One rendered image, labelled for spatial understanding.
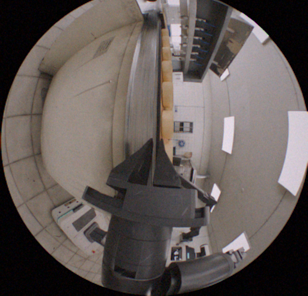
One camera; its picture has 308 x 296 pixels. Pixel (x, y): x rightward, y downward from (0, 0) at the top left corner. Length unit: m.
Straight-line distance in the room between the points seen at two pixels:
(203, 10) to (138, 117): 0.57
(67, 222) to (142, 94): 0.94
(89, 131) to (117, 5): 0.47
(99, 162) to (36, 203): 0.92
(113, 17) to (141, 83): 0.39
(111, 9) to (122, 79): 0.38
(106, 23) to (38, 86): 0.69
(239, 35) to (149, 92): 0.58
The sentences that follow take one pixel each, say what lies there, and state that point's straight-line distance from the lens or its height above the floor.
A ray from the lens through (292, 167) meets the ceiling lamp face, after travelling 2.11.
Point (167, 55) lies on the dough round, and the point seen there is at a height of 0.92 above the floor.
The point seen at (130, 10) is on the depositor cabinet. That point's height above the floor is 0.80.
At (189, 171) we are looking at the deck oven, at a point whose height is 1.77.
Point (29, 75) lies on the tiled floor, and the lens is 1.03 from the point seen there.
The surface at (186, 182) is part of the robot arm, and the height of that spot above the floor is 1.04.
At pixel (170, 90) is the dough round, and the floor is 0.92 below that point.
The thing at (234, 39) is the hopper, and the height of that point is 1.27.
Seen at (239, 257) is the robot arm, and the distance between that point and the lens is 0.50.
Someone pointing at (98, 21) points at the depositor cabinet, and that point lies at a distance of 0.54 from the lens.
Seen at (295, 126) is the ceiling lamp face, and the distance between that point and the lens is 2.09.
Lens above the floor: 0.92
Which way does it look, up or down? 10 degrees down
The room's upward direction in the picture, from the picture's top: 92 degrees clockwise
